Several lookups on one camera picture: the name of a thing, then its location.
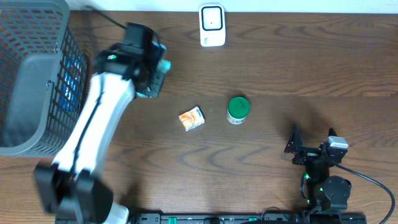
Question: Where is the light green wipes packet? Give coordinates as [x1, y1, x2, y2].
[136, 60, 171, 98]

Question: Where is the green lid jar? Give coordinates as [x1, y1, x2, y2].
[226, 96, 251, 124]

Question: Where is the blue oreo cookie pack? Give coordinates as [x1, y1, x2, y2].
[60, 57, 81, 112]

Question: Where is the orange snack packet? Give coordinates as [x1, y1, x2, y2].
[178, 106, 205, 131]

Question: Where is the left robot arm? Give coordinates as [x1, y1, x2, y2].
[34, 22, 171, 223]

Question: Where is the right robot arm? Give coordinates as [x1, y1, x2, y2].
[284, 124, 351, 223]

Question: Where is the white barcode scanner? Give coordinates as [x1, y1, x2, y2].
[198, 4, 226, 47]

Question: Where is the grey plastic mesh basket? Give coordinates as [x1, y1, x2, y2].
[1, 0, 88, 157]

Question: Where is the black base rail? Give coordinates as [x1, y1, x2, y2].
[127, 213, 367, 224]

